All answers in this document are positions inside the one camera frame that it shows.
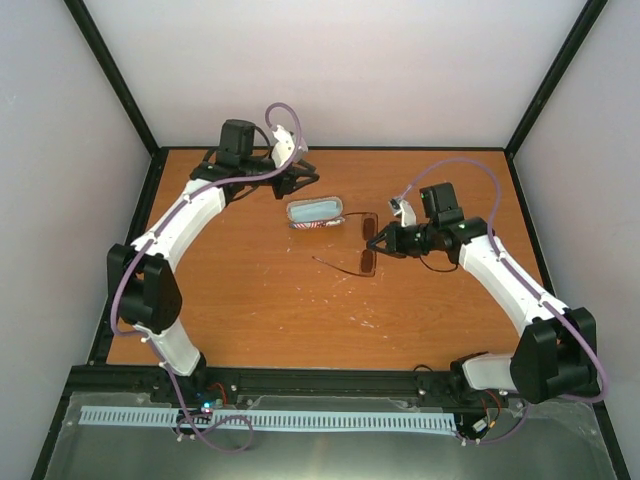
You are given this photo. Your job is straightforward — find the brown tinted sunglasses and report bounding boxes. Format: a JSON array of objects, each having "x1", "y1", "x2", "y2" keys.
[{"x1": 312, "y1": 211, "x2": 378, "y2": 278}]

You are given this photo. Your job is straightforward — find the flag newsprint glasses case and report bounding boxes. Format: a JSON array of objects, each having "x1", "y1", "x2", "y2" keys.
[{"x1": 286, "y1": 196, "x2": 345, "y2": 230}]

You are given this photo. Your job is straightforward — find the light blue cleaning cloth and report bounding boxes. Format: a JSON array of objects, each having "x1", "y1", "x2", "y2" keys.
[{"x1": 289, "y1": 200, "x2": 342, "y2": 223}]

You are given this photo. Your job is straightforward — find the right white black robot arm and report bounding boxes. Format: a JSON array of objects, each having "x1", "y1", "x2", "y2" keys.
[{"x1": 367, "y1": 182, "x2": 597, "y2": 404}]

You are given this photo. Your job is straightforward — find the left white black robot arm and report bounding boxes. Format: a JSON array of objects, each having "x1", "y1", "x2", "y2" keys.
[{"x1": 107, "y1": 119, "x2": 313, "y2": 403}]

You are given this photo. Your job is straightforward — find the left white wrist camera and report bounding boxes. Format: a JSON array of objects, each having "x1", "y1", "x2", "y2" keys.
[{"x1": 270, "y1": 125, "x2": 308, "y2": 168}]

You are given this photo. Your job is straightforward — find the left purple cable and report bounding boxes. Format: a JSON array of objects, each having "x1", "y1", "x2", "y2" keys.
[{"x1": 109, "y1": 102, "x2": 307, "y2": 454}]

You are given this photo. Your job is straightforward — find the purple cable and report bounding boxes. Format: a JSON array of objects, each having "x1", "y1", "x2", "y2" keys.
[
  {"x1": 399, "y1": 157, "x2": 610, "y2": 447},
  {"x1": 109, "y1": 102, "x2": 307, "y2": 454}
]

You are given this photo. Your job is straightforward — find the light blue slotted cable duct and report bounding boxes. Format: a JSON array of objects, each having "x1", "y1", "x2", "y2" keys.
[{"x1": 78, "y1": 406, "x2": 457, "y2": 435}]

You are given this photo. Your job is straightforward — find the black frame post left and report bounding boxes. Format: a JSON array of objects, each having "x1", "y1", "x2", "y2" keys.
[{"x1": 63, "y1": 0, "x2": 162, "y2": 154}]

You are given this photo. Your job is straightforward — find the black frame post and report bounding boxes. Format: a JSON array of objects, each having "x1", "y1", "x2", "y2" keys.
[
  {"x1": 504, "y1": 0, "x2": 608, "y2": 160},
  {"x1": 63, "y1": 0, "x2": 162, "y2": 154}
]

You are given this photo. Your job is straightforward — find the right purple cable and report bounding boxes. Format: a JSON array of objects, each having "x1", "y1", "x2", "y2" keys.
[{"x1": 399, "y1": 157, "x2": 610, "y2": 447}]

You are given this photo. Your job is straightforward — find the black aluminium front rail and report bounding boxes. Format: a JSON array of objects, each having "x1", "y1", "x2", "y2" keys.
[{"x1": 63, "y1": 365, "x2": 486, "y2": 408}]

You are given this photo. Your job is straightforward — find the black frame post right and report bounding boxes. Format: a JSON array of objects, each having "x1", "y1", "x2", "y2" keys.
[{"x1": 504, "y1": 0, "x2": 608, "y2": 160}]

